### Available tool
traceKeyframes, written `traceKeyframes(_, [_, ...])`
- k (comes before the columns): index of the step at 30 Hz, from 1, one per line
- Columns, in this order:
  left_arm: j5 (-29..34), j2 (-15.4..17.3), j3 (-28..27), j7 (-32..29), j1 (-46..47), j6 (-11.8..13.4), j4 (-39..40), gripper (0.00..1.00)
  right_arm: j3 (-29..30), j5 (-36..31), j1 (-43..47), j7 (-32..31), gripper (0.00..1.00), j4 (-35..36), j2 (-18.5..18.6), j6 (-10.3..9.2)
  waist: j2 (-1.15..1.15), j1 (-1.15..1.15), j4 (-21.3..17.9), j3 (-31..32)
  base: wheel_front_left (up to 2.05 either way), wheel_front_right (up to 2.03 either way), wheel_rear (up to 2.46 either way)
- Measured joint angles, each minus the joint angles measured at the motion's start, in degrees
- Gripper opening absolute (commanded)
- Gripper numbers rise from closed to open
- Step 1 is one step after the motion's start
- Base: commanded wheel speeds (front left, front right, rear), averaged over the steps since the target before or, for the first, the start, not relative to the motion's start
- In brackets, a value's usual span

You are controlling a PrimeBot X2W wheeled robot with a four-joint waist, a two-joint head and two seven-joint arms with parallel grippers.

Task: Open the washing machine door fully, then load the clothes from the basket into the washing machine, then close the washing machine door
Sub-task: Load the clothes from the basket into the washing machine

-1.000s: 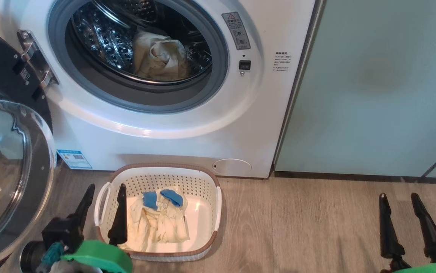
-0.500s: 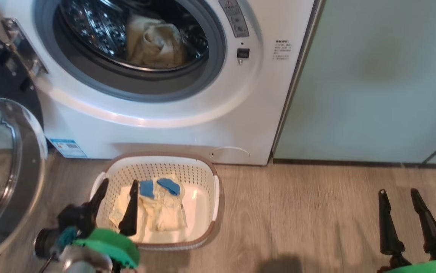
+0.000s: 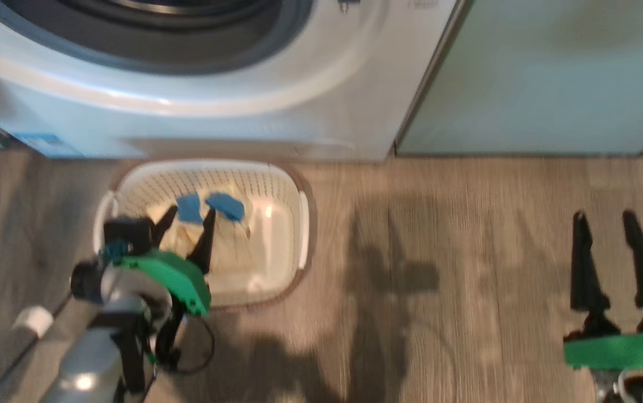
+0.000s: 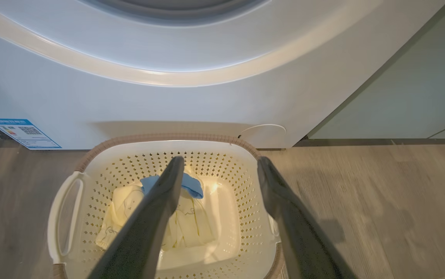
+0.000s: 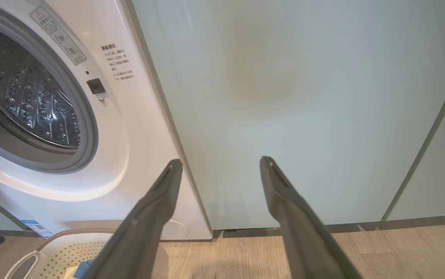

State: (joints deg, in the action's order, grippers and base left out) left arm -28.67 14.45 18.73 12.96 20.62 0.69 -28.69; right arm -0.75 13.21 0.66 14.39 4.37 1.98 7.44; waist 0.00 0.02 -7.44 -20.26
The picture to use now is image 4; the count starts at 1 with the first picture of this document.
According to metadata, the blue energy label sticker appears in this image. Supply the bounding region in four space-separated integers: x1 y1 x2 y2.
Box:
0 118 62 150

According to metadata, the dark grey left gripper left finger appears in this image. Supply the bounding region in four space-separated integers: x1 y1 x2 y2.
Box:
89 156 185 279

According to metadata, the white perforated laundry basket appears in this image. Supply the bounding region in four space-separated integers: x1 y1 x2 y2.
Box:
47 133 287 279

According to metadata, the dark cabinet plinth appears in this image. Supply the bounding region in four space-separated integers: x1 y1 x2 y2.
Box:
294 137 445 148

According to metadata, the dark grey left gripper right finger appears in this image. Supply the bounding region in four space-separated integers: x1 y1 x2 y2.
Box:
258 157 357 279

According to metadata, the white front-load washing machine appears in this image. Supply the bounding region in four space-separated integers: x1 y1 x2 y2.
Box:
0 0 445 150

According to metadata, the round white filter cover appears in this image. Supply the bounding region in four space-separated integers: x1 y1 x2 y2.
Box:
238 124 287 148

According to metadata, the pale yellow garment blue collar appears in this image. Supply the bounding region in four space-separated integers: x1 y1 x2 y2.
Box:
95 170 223 250

